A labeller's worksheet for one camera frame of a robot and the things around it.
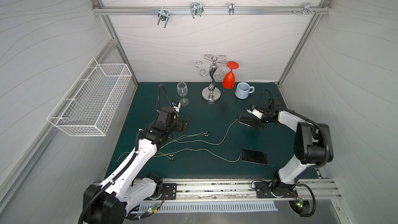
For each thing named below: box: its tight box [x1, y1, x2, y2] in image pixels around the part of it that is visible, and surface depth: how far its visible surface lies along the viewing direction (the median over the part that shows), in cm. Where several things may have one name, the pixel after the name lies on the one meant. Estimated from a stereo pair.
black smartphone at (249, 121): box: [238, 114, 262, 132], surface depth 100 cm
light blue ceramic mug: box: [234, 81, 255, 100], surface depth 113 cm
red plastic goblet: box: [222, 61, 240, 90], surface depth 98 cm
